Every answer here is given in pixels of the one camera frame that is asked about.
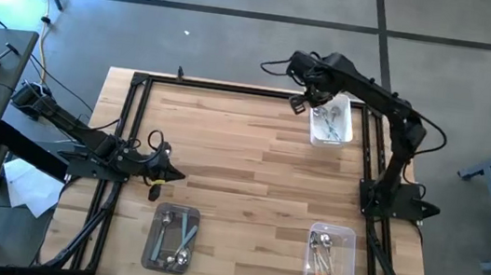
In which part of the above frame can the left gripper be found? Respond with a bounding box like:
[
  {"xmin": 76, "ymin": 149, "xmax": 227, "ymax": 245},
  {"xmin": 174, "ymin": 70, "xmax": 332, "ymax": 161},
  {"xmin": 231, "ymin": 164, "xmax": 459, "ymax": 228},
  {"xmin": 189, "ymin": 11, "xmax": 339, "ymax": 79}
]
[{"xmin": 118, "ymin": 145, "xmax": 189, "ymax": 185}]

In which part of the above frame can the smoky grey plastic bin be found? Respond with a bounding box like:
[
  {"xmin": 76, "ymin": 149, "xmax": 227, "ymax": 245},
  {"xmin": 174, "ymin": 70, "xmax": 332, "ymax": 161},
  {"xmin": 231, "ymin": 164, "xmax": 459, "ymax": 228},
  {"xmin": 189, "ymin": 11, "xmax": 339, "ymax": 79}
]
[{"xmin": 139, "ymin": 199, "xmax": 203, "ymax": 275}]

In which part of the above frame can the yellow power cable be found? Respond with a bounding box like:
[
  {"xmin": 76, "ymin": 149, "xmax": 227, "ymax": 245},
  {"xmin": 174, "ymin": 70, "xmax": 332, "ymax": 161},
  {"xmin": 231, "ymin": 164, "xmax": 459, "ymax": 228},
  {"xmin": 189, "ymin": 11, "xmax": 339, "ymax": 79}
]
[{"xmin": 20, "ymin": 0, "xmax": 59, "ymax": 117}]

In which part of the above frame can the clear plastic bin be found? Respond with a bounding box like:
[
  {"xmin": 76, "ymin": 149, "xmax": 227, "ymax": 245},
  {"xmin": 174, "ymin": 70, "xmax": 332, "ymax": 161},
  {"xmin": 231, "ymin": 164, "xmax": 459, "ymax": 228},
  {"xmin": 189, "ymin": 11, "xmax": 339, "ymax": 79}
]
[{"xmin": 302, "ymin": 220, "xmax": 363, "ymax": 275}]

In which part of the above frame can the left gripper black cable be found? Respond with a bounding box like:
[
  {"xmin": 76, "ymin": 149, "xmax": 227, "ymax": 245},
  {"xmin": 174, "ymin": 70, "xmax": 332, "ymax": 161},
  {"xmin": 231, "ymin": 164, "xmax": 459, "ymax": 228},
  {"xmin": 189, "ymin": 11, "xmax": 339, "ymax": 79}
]
[{"xmin": 144, "ymin": 129, "xmax": 169, "ymax": 166}]

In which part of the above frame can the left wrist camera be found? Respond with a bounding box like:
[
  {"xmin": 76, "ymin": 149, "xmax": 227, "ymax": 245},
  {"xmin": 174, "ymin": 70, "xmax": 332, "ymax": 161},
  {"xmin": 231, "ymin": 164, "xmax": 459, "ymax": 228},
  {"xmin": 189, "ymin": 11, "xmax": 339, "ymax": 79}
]
[{"xmin": 146, "ymin": 180, "xmax": 164, "ymax": 204}]

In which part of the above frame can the white paper sheet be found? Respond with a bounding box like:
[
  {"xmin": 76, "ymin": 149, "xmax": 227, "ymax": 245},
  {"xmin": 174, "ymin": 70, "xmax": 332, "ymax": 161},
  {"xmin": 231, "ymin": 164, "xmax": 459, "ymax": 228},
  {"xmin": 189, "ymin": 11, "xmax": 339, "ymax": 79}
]
[{"xmin": 0, "ymin": 156, "xmax": 69, "ymax": 223}]

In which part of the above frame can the white plastic bin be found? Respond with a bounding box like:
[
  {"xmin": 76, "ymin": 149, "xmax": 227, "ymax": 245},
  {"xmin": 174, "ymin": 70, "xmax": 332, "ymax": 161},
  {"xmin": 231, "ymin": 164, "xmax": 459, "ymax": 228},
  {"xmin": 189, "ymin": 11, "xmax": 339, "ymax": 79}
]
[{"xmin": 305, "ymin": 90, "xmax": 359, "ymax": 151}]

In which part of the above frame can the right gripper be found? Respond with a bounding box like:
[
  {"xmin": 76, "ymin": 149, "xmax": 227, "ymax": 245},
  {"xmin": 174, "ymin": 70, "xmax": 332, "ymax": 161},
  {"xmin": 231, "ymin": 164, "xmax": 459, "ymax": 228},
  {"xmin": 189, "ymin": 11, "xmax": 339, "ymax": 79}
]
[{"xmin": 284, "ymin": 49, "xmax": 346, "ymax": 113}]

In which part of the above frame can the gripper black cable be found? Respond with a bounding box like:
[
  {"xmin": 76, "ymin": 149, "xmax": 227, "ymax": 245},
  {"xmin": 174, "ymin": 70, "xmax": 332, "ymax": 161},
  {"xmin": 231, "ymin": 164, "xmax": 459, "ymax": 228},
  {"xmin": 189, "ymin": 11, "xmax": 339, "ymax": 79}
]
[
  {"xmin": 144, "ymin": 129, "xmax": 169, "ymax": 166},
  {"xmin": 259, "ymin": 53, "xmax": 294, "ymax": 78}
]

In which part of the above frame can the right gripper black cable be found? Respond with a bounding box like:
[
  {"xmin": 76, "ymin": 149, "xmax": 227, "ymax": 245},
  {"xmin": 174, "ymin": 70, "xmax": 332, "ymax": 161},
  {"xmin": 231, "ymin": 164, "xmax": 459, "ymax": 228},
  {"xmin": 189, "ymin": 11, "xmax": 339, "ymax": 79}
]
[{"xmin": 259, "ymin": 53, "xmax": 294, "ymax": 78}]

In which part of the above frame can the black aluminium table frame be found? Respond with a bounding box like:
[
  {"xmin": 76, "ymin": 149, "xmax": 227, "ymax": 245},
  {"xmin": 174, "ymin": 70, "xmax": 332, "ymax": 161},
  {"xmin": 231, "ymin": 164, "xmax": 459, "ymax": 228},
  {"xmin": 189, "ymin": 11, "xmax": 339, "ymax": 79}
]
[{"xmin": 36, "ymin": 61, "xmax": 456, "ymax": 275}]

